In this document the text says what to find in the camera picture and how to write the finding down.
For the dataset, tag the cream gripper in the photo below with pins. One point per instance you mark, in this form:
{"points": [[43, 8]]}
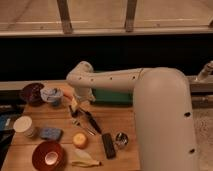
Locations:
{"points": [[75, 104]]}

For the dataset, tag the black handled brush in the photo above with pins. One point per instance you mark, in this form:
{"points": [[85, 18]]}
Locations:
{"points": [[89, 117]]}

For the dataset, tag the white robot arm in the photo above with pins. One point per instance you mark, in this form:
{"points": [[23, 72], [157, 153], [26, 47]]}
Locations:
{"points": [[162, 107]]}

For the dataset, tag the shiny metal cup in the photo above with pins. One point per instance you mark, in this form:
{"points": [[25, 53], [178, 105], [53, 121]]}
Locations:
{"points": [[121, 140]]}

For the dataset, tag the small white cup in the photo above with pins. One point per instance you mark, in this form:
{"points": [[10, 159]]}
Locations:
{"points": [[51, 158]]}

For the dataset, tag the orange carrot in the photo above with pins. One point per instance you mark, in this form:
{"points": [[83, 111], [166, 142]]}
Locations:
{"points": [[67, 95]]}

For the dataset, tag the green plastic tray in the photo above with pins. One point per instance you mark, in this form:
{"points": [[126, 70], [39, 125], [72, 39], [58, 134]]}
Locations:
{"points": [[111, 98]]}

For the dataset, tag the metal fork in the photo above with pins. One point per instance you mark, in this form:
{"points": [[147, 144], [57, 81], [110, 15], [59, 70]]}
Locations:
{"points": [[77, 123]]}

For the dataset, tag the yellow orange fruit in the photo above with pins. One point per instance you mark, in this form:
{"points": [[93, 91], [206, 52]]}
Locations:
{"points": [[80, 140]]}

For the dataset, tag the dark maroon bowl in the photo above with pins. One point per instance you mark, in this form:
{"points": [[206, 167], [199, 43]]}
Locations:
{"points": [[31, 94]]}

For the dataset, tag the blue sponge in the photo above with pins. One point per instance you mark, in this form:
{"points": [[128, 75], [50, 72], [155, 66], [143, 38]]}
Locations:
{"points": [[50, 133]]}

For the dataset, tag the black remote control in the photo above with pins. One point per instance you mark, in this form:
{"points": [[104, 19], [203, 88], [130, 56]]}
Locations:
{"points": [[108, 146]]}

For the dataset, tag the red bowl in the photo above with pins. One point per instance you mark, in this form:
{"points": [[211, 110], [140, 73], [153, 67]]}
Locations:
{"points": [[41, 151]]}

